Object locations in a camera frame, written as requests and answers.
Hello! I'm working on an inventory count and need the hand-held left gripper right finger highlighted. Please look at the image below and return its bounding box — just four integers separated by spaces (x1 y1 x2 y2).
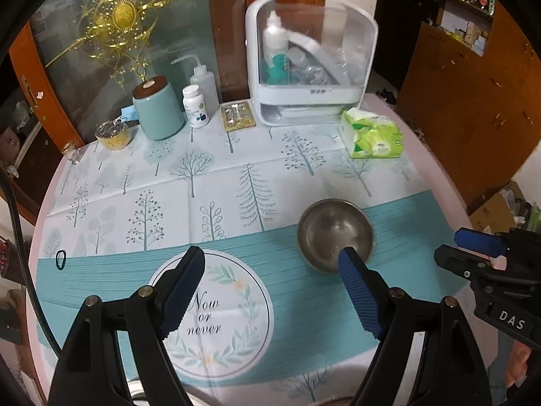
337 247 493 406

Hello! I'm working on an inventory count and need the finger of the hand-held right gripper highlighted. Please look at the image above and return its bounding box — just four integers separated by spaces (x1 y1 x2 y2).
434 244 495 282
454 227 508 258

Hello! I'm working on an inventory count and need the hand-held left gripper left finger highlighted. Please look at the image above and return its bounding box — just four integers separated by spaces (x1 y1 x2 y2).
48 246 206 406

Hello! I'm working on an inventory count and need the small steel bowl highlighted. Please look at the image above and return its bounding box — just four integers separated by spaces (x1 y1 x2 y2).
297 199 376 275

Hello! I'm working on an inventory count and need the steel plate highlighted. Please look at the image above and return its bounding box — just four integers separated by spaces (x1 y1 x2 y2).
128 383 360 406

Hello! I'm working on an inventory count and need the cardboard box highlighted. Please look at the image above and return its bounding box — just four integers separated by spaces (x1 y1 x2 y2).
468 181 529 233

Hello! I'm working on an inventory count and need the tree print tablecloth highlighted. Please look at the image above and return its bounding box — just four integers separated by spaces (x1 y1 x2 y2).
36 106 468 406

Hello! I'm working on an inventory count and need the wooden cabinet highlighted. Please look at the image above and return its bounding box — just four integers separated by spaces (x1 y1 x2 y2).
397 4 541 221

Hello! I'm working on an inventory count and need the green tissue pack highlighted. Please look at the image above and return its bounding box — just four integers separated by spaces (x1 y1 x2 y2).
339 108 404 160

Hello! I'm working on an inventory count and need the small jar with yellow contents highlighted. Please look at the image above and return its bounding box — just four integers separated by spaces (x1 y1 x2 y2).
95 119 131 151

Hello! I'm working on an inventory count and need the teal canister with wooden lid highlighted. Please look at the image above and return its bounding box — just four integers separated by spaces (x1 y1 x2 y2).
132 76 186 141

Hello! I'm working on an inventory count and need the white pill bottle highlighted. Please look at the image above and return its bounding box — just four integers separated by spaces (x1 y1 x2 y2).
182 85 209 129

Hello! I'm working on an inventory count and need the gold blister pack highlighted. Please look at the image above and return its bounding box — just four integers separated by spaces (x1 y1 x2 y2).
220 101 257 132

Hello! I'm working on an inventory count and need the white storage box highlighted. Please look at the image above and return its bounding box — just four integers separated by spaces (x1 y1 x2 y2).
245 0 378 127

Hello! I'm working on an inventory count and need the clear wash bottle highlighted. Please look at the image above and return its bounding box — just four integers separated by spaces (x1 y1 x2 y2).
171 55 220 115

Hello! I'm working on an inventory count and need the wooden glass door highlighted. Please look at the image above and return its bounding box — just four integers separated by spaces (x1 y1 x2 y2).
8 0 330 146

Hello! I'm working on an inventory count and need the teal lens case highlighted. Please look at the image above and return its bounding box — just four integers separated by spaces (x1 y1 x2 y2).
264 53 291 86

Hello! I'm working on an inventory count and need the white dropper bottle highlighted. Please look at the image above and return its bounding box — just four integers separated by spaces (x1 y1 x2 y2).
263 12 290 58

